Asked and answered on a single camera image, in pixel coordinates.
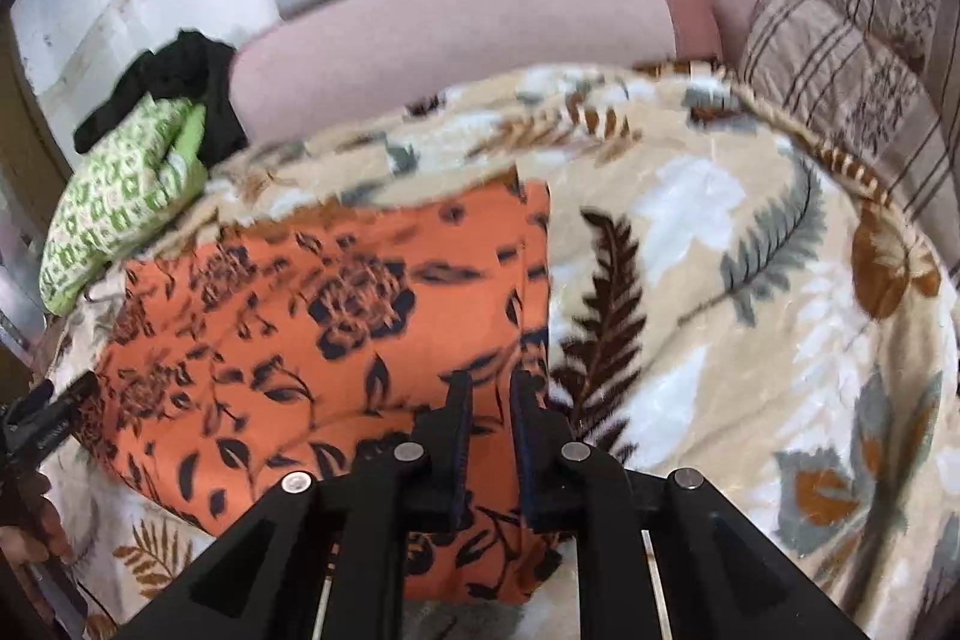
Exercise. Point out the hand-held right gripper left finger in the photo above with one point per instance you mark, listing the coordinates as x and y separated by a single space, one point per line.
461 415

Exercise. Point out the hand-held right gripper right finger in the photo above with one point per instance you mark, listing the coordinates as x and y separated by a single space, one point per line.
521 430

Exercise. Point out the orange floral blouse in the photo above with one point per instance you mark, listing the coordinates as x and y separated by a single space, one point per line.
300 325

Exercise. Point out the person's left hand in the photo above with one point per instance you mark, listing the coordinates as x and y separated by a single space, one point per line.
49 527

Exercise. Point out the leaf print blanket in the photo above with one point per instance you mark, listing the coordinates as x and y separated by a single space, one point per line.
712 310

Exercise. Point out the green checked pillow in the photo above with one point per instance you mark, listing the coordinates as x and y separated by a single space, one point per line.
112 190

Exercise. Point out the pink sofa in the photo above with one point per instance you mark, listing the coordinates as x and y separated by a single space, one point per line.
450 55

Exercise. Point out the black cloth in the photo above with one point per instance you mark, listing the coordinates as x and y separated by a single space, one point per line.
187 70

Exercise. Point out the small striped cushion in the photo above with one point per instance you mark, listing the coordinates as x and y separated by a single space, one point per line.
840 85

